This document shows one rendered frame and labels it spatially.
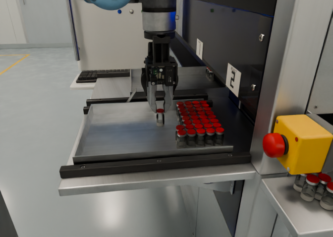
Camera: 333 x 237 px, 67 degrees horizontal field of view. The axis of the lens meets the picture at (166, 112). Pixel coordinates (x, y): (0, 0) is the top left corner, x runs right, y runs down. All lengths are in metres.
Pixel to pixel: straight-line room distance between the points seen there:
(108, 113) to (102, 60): 0.70
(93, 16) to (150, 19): 0.87
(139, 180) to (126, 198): 1.22
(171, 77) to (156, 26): 0.12
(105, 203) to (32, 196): 0.49
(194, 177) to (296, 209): 0.19
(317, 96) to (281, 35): 0.13
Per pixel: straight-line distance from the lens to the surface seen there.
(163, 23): 0.56
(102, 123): 0.73
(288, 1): 0.46
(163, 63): 0.57
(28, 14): 6.32
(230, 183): 0.71
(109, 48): 1.43
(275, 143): 0.43
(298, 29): 0.45
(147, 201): 1.71
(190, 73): 1.11
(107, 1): 0.40
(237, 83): 0.62
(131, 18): 1.40
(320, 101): 0.53
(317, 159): 0.46
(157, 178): 0.53
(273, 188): 0.55
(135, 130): 0.68
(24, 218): 1.82
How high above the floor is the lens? 1.23
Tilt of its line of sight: 27 degrees down
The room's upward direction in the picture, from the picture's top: straight up
